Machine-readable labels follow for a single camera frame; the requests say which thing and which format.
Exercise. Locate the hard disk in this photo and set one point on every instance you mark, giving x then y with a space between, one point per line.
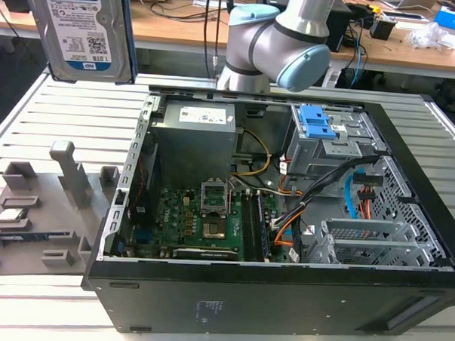
82 32

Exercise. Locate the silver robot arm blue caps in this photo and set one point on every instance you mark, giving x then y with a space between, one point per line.
294 18

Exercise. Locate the blue disk bay latch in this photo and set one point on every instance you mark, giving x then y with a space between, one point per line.
314 123

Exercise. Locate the grey metal disk bay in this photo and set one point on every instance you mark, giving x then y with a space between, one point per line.
319 155

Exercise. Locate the wooden desk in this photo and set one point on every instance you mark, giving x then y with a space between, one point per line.
173 28

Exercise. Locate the grey power supply unit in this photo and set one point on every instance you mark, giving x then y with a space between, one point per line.
191 142

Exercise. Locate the silver CPU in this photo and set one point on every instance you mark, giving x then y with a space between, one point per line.
12 215

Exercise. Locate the grey parts rack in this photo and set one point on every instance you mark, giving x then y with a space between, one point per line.
59 223

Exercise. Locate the RAM stick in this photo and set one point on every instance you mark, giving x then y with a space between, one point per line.
24 236

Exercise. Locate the green motherboard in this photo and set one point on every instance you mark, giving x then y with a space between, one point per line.
176 221

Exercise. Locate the CPU socket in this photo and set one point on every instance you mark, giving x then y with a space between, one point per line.
214 200

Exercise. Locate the black desktop computer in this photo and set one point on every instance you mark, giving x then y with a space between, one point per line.
337 28

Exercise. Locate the small gold chipset heatsink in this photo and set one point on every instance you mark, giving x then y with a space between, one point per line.
214 230

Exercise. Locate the black graphics card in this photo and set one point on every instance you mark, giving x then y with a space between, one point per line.
205 253

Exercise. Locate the small black box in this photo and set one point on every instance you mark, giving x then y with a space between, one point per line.
381 28

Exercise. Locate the black open PC case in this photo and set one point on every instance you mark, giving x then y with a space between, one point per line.
244 299

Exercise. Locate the crumpled clear plastic wrap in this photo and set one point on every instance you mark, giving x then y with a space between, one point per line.
428 36

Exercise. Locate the silver expansion slot bracket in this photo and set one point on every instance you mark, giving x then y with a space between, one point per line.
367 246
365 225

